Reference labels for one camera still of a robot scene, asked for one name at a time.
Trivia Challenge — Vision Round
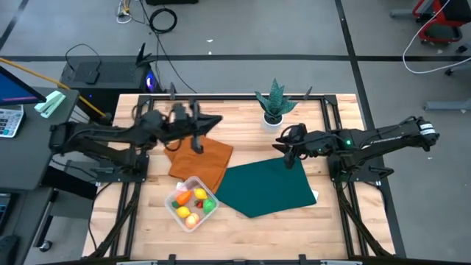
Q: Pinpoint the black computer tower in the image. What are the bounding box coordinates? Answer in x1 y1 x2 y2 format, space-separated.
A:
60 42 163 111

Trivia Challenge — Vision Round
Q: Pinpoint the white cable bundle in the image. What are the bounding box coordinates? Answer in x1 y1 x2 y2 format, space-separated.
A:
116 0 134 25

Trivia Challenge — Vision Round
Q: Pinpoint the dark teal cloth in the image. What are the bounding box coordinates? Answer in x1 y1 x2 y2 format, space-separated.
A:
215 156 317 219

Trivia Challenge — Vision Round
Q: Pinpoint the red and black cart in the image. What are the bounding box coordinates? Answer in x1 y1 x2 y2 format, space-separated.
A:
411 0 471 45

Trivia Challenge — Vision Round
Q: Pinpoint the clear plastic tupperware container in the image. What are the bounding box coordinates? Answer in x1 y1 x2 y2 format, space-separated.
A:
164 175 221 233

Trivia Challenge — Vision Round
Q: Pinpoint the peach toy ball fruit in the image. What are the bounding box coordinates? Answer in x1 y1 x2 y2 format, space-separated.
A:
185 213 201 230

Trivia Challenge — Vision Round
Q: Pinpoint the mint green stapler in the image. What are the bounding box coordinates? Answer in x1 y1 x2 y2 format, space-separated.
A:
34 90 67 119

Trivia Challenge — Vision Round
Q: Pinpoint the orange toy carrot green top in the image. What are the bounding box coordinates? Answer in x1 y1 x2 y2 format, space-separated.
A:
171 190 194 210

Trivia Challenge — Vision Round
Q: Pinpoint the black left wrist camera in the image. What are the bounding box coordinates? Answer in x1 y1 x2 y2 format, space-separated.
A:
170 102 190 122

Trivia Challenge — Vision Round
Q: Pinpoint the snake plant in white pot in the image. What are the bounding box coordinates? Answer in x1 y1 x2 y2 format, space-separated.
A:
254 77 299 134

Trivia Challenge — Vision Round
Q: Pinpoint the thin black floor cable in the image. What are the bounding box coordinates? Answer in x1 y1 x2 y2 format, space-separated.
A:
139 0 199 94

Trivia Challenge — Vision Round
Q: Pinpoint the black metal table frame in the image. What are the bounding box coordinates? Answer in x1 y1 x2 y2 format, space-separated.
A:
88 93 406 265

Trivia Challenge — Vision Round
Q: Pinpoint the coiled black cable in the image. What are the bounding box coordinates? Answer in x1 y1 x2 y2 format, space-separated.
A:
149 7 178 35

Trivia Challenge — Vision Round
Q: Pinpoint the yellow hose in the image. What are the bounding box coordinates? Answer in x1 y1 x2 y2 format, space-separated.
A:
0 57 107 118

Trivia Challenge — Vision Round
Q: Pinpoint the small black box with cable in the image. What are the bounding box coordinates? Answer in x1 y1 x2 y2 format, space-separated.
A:
65 43 102 85

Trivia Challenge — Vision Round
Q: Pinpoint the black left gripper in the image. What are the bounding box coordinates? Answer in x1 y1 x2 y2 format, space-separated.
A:
165 99 223 155

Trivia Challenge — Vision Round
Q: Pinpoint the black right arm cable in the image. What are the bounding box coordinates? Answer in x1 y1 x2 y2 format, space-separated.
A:
281 123 308 138

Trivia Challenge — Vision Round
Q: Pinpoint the grey furniture foot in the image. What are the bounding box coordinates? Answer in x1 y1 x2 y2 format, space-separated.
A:
422 98 471 113

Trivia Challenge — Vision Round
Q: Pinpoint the long white cable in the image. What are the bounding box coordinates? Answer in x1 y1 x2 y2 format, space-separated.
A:
402 0 471 74

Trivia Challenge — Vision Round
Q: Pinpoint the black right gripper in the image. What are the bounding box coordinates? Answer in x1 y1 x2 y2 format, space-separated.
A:
272 128 316 170

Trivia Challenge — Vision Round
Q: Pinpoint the orange cloth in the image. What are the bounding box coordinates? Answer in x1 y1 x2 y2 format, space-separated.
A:
163 135 234 194

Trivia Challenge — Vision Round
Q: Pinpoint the grey desk calculator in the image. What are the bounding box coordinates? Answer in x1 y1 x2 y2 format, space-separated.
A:
0 105 25 139

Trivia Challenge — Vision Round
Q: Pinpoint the computer monitor blue screen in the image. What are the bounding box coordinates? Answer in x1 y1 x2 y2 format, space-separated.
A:
0 65 48 107

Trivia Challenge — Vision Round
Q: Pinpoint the black desk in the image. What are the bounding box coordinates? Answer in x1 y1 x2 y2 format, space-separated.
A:
0 87 99 265

